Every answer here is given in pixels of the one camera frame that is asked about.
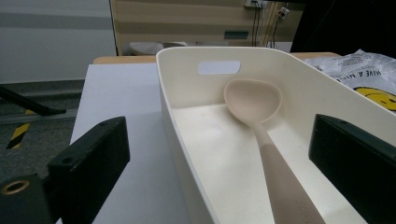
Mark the black hanging cable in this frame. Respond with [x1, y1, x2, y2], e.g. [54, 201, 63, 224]
[251, 3, 261, 48]

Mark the clear smiley plastic bag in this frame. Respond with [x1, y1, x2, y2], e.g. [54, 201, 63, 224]
[303, 49, 396, 114]

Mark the white wall power socket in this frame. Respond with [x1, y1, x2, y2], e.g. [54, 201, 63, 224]
[243, 0, 267, 8]

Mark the wooden spatula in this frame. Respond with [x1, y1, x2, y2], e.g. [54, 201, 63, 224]
[222, 77, 326, 224]

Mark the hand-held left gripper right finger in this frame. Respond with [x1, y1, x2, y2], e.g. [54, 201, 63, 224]
[308, 114, 396, 224]

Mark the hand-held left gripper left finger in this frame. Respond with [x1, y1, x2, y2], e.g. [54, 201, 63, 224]
[46, 116, 131, 224]

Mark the white table sheet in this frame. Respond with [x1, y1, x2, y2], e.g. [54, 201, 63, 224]
[55, 63, 194, 224]

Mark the black curtain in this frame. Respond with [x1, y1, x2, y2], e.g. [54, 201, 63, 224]
[290, 0, 396, 59]

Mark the white plastic bin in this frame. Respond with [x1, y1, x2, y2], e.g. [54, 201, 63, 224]
[155, 46, 396, 224]

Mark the white cabinet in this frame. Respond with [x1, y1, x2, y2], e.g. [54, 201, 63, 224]
[0, 0, 118, 84]

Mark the black metal stand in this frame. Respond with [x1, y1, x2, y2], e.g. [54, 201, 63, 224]
[0, 85, 67, 117]

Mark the light wooden desk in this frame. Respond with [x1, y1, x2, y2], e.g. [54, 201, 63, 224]
[110, 0, 304, 56]

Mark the yellow black floor tape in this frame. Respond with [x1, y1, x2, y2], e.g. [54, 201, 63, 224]
[6, 108, 35, 149]

